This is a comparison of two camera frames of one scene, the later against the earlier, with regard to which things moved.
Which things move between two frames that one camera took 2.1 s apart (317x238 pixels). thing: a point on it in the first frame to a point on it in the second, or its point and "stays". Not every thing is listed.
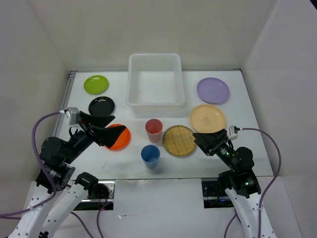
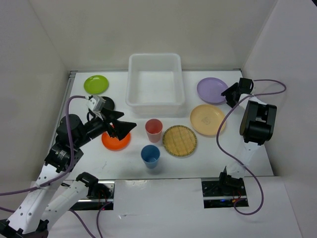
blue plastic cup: (150, 153) stays
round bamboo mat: (179, 141) stays
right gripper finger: (207, 138) to (229, 91)
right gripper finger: (205, 147) to (230, 101)
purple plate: (213, 90) stays
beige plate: (207, 118) stays
